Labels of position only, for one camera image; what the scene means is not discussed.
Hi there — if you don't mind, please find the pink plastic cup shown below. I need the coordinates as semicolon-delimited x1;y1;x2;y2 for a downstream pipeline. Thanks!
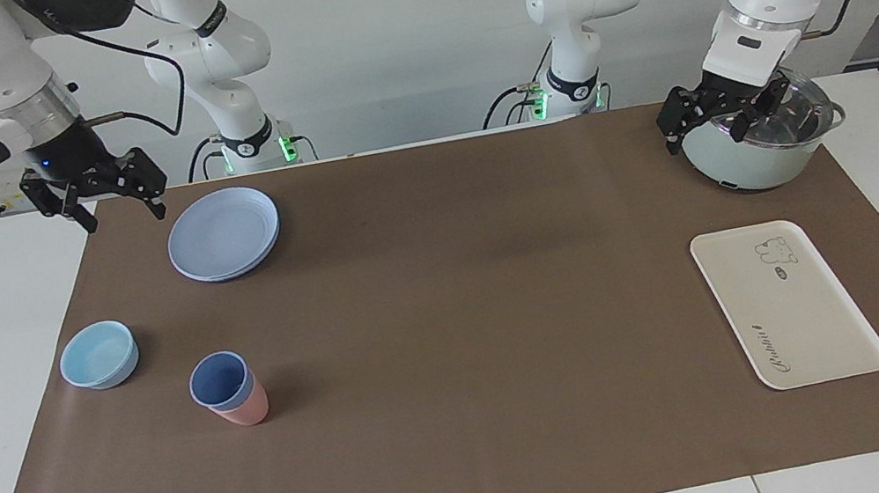
204;376;273;433

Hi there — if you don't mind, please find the periwinkle blue plate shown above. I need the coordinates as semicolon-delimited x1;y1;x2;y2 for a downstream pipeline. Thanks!
159;180;290;291

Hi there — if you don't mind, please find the cream tray with rabbit print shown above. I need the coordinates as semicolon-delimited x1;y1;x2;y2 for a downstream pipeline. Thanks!
687;205;879;402

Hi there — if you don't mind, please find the light blue bowl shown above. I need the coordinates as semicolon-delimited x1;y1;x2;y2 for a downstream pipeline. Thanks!
54;315;145;396

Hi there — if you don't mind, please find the pale green cooking pot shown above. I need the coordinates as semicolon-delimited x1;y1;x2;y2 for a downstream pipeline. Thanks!
670;57;857;203

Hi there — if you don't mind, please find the brown table mat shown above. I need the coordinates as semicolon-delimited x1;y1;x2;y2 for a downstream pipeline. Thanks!
0;66;879;493

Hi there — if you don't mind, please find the blue plastic cup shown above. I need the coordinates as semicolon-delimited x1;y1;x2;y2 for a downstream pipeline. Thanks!
184;347;261;417

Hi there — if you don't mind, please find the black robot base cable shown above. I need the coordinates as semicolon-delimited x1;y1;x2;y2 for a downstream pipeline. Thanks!
470;40;566;133
181;135;225;185

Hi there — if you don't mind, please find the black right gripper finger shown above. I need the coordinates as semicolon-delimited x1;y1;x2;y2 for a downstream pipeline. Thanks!
17;159;101;246
107;142;175;229

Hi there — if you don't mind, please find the glass pot lid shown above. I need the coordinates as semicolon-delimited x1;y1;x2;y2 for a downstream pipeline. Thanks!
720;59;841;160

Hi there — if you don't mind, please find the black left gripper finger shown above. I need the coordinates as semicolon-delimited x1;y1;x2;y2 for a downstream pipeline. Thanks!
651;82;717;158
720;73;801;146

